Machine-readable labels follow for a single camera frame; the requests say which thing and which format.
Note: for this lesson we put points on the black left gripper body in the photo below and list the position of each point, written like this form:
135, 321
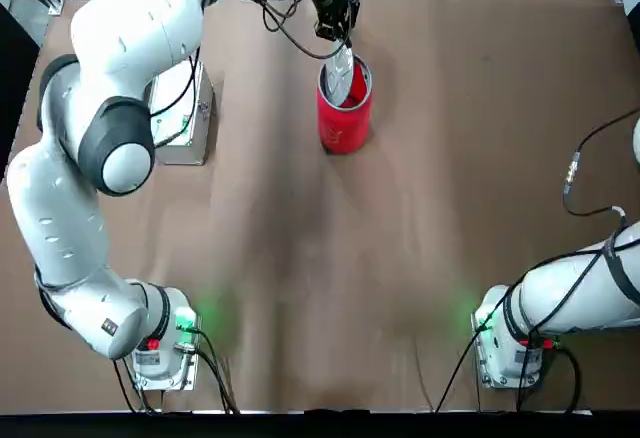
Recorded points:
337, 13

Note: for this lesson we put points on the red push-button trash can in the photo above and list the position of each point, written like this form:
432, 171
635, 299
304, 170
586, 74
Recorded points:
345, 128

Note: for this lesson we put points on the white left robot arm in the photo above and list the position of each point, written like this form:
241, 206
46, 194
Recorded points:
50, 218

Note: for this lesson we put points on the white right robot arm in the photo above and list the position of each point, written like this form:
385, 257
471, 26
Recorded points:
560, 298

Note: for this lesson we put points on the silver aluminium case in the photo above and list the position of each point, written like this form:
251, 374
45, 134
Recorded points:
185, 138

